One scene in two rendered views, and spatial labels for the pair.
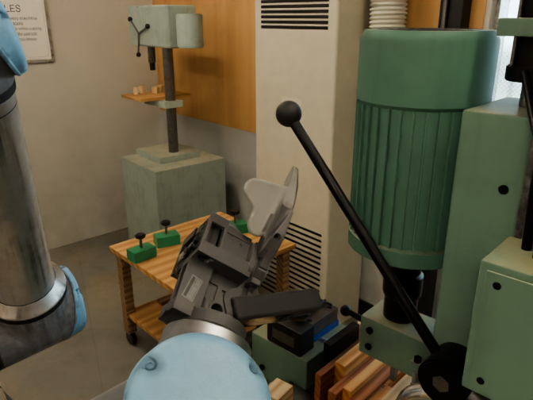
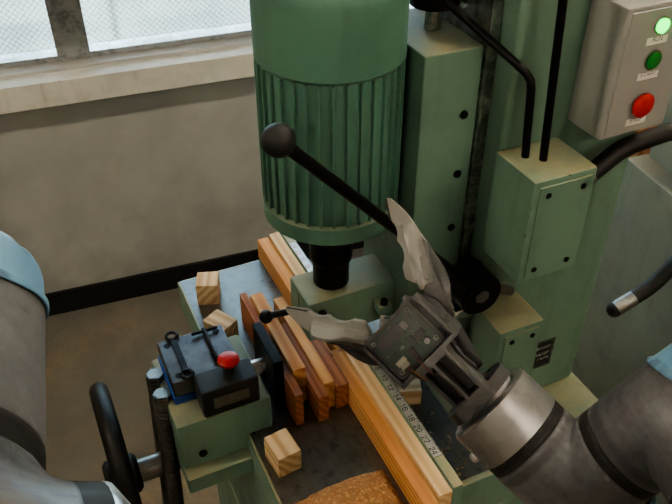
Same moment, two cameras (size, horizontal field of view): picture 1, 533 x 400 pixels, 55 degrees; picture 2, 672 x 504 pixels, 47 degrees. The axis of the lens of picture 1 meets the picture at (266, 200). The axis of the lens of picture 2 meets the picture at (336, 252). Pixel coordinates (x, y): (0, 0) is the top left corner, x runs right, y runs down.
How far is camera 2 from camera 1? 72 cm
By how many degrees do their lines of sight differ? 60
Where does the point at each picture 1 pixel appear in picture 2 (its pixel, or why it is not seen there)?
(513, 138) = (469, 68)
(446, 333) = not seen: hidden behind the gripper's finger
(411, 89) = (384, 55)
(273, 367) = (220, 439)
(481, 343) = (534, 243)
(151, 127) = not seen: outside the picture
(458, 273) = (429, 203)
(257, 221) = (420, 273)
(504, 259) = (540, 174)
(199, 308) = (491, 378)
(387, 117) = (363, 93)
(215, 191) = not seen: outside the picture
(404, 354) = (361, 307)
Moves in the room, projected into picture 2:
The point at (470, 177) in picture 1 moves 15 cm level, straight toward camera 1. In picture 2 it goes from (435, 116) to (543, 163)
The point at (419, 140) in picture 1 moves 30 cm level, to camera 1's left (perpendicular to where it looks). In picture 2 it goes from (388, 101) to (269, 253)
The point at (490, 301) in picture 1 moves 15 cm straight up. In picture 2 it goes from (543, 210) to (566, 92)
